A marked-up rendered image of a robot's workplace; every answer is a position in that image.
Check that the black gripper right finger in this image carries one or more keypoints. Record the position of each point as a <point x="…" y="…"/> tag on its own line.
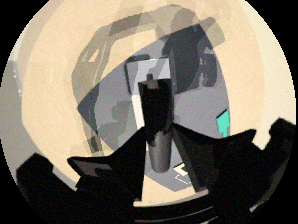
<point x="203" y="155"/>

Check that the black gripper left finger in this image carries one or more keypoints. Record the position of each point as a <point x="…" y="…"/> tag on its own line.
<point x="125" y="167"/>

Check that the cream square tile with dark blue center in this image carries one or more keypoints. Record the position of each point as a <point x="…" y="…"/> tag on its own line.
<point x="181" y="169"/>

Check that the green small trowel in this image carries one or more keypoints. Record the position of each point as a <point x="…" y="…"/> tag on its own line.
<point x="223" y="123"/>

